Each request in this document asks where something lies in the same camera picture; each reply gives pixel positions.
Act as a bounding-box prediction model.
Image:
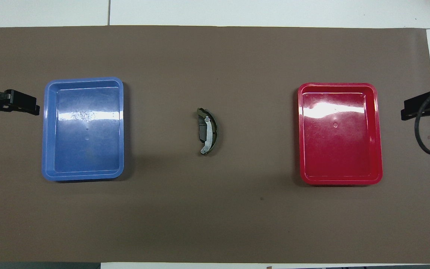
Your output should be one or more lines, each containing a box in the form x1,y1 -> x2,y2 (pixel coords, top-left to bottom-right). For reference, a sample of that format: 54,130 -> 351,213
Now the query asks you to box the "grey brake pad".
198,115 -> 208,142

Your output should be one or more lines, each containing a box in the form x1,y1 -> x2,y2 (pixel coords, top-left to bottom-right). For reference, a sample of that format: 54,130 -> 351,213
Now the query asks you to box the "curved brake shoe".
196,108 -> 219,155

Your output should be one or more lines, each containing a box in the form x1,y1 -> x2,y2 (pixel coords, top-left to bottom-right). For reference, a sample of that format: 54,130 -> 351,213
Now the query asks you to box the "blue plastic tray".
42,77 -> 125,182

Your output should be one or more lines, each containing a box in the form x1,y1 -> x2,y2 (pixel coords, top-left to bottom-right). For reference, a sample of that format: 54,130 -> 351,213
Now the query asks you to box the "red plastic tray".
298,83 -> 383,186

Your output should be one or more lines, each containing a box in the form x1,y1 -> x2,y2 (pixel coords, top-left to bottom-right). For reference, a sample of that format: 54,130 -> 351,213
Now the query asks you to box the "brown table mat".
0,25 -> 430,264

